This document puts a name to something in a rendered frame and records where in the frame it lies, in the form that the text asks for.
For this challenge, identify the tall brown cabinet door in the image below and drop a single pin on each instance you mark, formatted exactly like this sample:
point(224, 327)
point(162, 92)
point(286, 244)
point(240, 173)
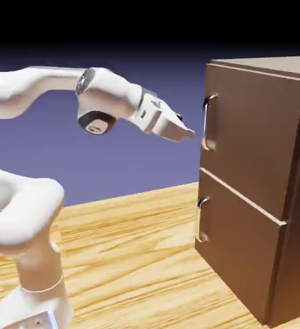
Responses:
point(252, 144)

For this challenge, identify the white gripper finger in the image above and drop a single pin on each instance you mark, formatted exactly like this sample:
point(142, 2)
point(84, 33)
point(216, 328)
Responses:
point(190, 133)

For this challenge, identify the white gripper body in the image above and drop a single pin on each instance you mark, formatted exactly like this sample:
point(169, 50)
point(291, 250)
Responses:
point(169, 124)

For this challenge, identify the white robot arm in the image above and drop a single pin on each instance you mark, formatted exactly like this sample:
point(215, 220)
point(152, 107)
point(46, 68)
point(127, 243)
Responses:
point(106, 90)

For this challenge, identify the brown wooden cabinet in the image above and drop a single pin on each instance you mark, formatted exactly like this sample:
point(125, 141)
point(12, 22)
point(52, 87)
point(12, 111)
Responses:
point(293, 180)

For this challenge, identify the short brown cabinet door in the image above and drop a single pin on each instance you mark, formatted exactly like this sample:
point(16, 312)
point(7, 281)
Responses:
point(237, 246)

